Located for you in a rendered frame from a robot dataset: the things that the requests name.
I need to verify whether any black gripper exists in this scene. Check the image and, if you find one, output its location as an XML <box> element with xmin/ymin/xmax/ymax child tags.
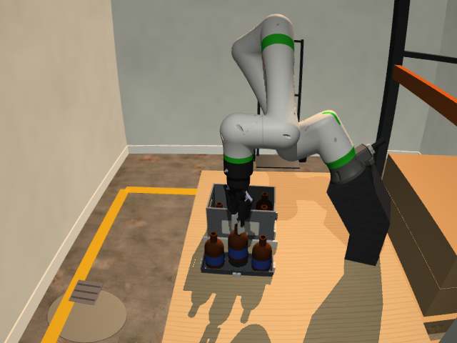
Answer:
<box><xmin>224</xmin><ymin>176</ymin><xmax>254</xmax><ymax>234</ymax></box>

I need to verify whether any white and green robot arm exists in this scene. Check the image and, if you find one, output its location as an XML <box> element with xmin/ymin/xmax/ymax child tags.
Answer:
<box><xmin>220</xmin><ymin>14</ymin><xmax>386</xmax><ymax>185</ymax></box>

